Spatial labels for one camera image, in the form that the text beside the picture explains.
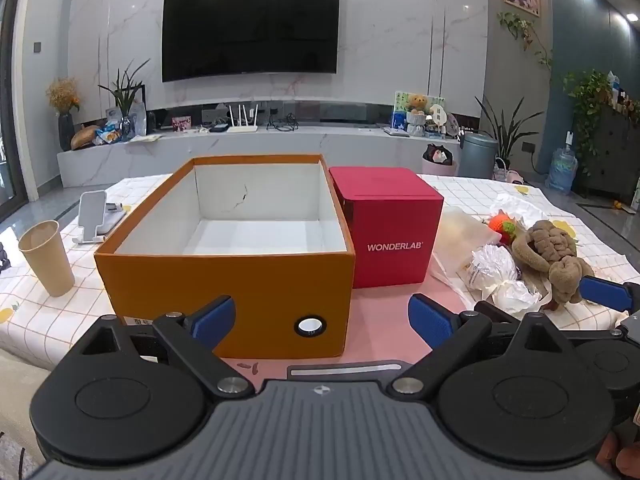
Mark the tall leafy floor plant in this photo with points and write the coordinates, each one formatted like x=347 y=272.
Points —
x=505 y=132

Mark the red cardboard box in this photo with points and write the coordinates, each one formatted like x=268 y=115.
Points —
x=390 y=220

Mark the small teddy bear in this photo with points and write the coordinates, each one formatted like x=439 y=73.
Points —
x=417 y=102

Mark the grey trash can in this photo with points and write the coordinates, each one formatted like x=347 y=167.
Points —
x=477 y=157

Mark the white plastic shopping bag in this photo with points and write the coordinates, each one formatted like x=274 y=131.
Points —
x=139 y=117

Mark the black wall television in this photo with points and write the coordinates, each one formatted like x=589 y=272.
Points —
x=250 y=30

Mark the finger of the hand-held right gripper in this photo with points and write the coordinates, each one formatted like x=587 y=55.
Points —
x=605 y=292
x=631 y=329

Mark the white phone stand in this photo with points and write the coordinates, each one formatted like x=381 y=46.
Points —
x=92 y=210

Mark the pink bin with black bag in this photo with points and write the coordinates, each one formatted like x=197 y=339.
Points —
x=435 y=166

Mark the trailing vine plant on cabinet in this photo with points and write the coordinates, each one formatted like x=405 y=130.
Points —
x=587 y=95

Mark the brown bread loaf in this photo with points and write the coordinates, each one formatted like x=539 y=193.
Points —
x=85 y=137

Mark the trailing vine plant on wall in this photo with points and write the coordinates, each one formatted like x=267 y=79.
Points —
x=520 y=27

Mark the green plant in glass vase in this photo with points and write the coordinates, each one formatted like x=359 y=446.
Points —
x=127 y=125

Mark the checked lemon print tablecloth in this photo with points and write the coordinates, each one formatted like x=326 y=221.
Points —
x=30 y=320

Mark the person's right hand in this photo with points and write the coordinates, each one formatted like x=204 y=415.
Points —
x=627 y=460

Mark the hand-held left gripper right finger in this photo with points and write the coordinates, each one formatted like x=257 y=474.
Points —
x=430 y=320

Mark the clear plastic bag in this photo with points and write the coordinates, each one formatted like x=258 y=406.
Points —
x=520 y=205

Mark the white marble television console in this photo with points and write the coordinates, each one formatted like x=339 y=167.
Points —
x=300 y=145

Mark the brown paper cup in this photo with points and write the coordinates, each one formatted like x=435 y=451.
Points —
x=47 y=260

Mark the blue water bottle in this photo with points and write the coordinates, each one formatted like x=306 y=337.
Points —
x=562 y=170

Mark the brown plush toy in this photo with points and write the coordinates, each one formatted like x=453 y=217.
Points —
x=550 y=250

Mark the blue snack bag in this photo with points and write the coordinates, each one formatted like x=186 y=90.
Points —
x=107 y=136

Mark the glass sliding door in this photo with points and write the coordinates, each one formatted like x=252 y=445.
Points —
x=7 y=110

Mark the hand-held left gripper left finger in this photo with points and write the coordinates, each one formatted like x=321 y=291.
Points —
x=215 y=317

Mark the dark cabinet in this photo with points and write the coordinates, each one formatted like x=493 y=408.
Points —
x=615 y=145

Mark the orange crochet toy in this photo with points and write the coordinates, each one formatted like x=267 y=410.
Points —
x=500 y=224

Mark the packet of white pads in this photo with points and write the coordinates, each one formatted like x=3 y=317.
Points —
x=492 y=267

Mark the white router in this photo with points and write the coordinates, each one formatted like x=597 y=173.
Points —
x=242 y=129

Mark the clear plastic bags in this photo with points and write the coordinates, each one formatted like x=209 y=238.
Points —
x=460 y=235

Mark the pink photo card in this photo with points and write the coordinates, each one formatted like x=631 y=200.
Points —
x=182 y=124

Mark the yellow paper sheet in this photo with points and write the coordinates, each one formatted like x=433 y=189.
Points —
x=147 y=137

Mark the orange cardboard box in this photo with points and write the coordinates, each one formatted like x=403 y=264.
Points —
x=225 y=300

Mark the dark vase with dried flowers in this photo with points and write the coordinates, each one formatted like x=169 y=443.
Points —
x=66 y=132

